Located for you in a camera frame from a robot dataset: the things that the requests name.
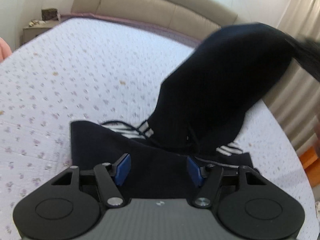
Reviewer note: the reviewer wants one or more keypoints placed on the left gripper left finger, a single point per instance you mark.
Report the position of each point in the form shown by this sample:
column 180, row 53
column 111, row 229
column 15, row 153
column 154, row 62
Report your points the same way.
column 110, row 177

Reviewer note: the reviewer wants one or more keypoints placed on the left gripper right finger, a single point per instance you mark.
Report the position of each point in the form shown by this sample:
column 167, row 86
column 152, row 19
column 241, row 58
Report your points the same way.
column 207, row 179

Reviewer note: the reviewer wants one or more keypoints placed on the dark navy garment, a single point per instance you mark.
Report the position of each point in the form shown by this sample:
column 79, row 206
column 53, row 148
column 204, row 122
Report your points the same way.
column 201, row 107

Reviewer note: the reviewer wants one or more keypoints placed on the orange box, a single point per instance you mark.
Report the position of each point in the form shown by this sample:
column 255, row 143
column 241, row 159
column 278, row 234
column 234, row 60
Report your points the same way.
column 311, row 165

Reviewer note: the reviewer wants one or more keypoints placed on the floral white bed sheet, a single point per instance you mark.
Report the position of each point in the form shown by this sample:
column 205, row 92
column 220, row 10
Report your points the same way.
column 97, row 71

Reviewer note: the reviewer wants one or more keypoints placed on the beige curtain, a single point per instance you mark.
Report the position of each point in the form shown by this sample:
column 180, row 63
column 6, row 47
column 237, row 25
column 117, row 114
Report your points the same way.
column 295, row 98

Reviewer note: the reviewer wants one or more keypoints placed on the pink folded duvet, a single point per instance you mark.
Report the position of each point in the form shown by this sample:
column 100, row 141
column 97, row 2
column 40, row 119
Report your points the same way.
column 5, row 50

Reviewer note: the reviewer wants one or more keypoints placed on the grey bedside table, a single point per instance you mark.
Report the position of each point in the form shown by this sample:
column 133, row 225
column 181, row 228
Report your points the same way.
column 32, row 32

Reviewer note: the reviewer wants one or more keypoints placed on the brown patterned pouch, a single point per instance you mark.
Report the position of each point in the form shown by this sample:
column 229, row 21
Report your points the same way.
column 49, row 14

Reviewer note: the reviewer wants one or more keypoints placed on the beige padded headboard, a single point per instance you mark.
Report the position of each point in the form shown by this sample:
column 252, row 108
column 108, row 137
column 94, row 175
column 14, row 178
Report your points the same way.
column 158, row 12

